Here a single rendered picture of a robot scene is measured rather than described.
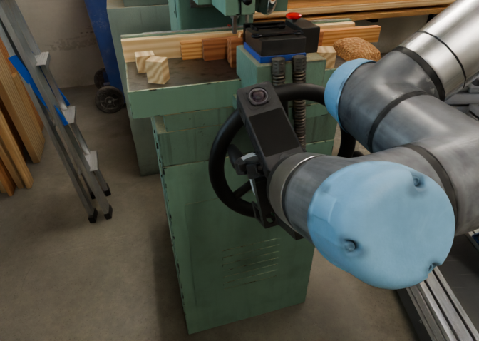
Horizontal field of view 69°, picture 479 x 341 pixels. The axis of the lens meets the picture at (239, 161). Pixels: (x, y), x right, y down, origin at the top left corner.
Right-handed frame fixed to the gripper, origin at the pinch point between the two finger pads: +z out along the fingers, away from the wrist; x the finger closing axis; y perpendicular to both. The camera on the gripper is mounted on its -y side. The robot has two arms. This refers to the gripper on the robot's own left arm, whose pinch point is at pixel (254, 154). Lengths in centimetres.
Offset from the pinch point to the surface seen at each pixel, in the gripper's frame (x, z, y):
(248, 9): 11.0, 24.7, -28.5
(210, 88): -1.7, 19.9, -13.1
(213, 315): -13, 59, 57
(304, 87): 10.8, 1.6, -8.5
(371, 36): 46, 35, -19
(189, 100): -6.4, 20.6, -11.6
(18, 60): -57, 82, -41
